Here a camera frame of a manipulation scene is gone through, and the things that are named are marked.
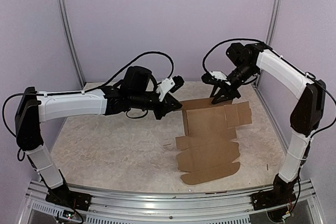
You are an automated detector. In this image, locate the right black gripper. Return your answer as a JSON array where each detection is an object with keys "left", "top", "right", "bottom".
[{"left": 210, "top": 62, "right": 258, "bottom": 104}]

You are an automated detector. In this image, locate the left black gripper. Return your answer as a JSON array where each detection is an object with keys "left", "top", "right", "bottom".
[{"left": 131, "top": 91, "right": 183, "bottom": 120}]

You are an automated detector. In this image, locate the brown cardboard box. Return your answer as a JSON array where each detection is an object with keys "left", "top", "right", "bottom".
[{"left": 175, "top": 98, "right": 252, "bottom": 185}]

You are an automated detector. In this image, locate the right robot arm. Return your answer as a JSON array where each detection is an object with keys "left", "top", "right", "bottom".
[{"left": 202, "top": 38, "right": 326, "bottom": 205}]

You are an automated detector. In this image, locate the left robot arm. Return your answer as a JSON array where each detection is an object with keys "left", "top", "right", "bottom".
[{"left": 15, "top": 66, "right": 184, "bottom": 206}]

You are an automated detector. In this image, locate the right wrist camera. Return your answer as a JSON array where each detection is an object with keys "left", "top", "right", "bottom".
[{"left": 201, "top": 71, "right": 229, "bottom": 85}]

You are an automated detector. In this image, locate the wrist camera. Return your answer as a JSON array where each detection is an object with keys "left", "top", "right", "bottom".
[
  {"left": 155, "top": 76, "right": 184, "bottom": 102},
  {"left": 201, "top": 71, "right": 229, "bottom": 85}
]

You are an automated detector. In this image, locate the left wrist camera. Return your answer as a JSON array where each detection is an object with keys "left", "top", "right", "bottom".
[{"left": 155, "top": 76, "right": 184, "bottom": 102}]

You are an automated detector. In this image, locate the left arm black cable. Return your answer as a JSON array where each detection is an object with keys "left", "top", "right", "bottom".
[{"left": 2, "top": 51, "right": 176, "bottom": 141}]

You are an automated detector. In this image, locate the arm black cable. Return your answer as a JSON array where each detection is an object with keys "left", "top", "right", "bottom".
[
  {"left": 2, "top": 51, "right": 176, "bottom": 141},
  {"left": 201, "top": 38, "right": 336, "bottom": 141}
]

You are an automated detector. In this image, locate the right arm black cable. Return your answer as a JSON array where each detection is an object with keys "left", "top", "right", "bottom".
[{"left": 201, "top": 38, "right": 336, "bottom": 141}]

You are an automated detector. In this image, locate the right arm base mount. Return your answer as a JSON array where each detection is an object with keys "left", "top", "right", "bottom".
[{"left": 250, "top": 189, "right": 296, "bottom": 210}]

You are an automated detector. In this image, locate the front aluminium rail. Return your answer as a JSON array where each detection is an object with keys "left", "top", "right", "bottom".
[{"left": 14, "top": 180, "right": 326, "bottom": 223}]

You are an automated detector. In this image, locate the right aluminium frame post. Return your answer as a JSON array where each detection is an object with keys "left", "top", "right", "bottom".
[{"left": 266, "top": 0, "right": 281, "bottom": 45}]

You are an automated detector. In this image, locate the aluminium frame post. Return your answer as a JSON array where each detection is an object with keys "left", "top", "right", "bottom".
[
  {"left": 57, "top": 0, "right": 86, "bottom": 88},
  {"left": 266, "top": 0, "right": 281, "bottom": 45}
]

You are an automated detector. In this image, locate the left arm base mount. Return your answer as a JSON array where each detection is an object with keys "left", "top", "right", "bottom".
[{"left": 46, "top": 191, "right": 92, "bottom": 211}]

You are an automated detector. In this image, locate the left aluminium frame post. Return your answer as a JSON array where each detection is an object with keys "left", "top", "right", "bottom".
[{"left": 57, "top": 0, "right": 86, "bottom": 88}]

